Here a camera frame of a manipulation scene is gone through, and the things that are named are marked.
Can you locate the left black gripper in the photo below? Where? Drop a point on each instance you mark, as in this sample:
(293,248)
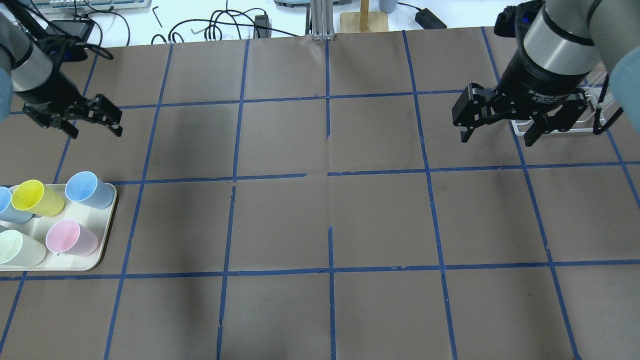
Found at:
(54,93)

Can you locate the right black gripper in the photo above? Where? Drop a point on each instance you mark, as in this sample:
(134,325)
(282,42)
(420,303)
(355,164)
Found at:
(535,84)

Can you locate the light blue plastic cup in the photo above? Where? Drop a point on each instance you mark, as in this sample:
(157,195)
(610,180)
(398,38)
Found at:
(87,189)

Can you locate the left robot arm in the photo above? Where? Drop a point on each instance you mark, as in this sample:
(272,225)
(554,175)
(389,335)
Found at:
(31,61)

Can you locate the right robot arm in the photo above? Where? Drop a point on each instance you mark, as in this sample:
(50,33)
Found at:
(559,43)

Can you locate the yellow plastic cup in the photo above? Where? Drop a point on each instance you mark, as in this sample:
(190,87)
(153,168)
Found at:
(35,197)

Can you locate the pink plastic cup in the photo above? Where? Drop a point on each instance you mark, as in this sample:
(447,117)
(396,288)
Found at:
(68,237)

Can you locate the white plastic cup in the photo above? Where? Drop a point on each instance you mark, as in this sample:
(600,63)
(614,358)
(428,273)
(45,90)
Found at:
(18,249)

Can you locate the blue cup on desk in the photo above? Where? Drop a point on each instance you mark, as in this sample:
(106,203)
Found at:
(387,6)

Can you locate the wooden cup tree stand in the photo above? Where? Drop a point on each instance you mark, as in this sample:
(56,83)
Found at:
(363,21)

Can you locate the cream plastic tray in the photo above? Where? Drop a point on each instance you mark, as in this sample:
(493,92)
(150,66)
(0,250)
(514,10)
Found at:
(98,221)

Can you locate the black power adapter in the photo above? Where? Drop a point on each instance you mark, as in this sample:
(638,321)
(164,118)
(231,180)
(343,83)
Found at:
(428,20)

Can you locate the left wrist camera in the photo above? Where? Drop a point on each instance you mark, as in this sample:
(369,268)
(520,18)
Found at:
(64,48)

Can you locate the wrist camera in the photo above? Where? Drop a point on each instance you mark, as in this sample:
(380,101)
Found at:
(511,18)
(64,48)

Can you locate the white wire cup rack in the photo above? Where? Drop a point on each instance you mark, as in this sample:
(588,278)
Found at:
(591,107)

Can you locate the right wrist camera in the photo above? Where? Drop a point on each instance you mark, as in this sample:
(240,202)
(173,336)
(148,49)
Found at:
(511,18)

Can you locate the aluminium frame post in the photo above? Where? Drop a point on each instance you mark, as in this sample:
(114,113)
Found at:
(321,21)

